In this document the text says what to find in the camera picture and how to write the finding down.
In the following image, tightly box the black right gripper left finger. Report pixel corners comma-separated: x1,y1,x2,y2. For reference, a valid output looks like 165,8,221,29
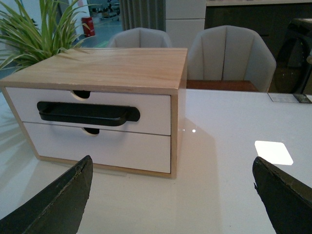
0,156,93,234

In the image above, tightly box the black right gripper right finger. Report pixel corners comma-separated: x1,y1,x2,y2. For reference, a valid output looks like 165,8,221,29
252,156,312,234

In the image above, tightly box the white drawer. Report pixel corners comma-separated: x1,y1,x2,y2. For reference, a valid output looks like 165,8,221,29
24,122,171,173
6,87,171,136

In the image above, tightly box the wooden drawer cabinet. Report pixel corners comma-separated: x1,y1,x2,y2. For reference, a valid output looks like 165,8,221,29
0,48,188,178

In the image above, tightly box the dark round object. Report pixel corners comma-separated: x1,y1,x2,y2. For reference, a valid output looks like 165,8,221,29
273,18,312,94

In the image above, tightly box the right beige chair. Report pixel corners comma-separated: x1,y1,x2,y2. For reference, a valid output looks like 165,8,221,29
187,25,276,92

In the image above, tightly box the beige chair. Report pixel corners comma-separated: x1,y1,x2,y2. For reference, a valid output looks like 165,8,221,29
187,25,276,92
106,27,172,48

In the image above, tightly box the green spider plant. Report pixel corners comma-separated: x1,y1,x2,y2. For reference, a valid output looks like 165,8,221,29
0,0,91,71

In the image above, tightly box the left beige chair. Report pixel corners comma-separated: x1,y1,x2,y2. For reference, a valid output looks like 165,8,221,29
106,27,172,48

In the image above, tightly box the red fire extinguisher box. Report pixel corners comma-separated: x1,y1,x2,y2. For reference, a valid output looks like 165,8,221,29
81,17,95,37

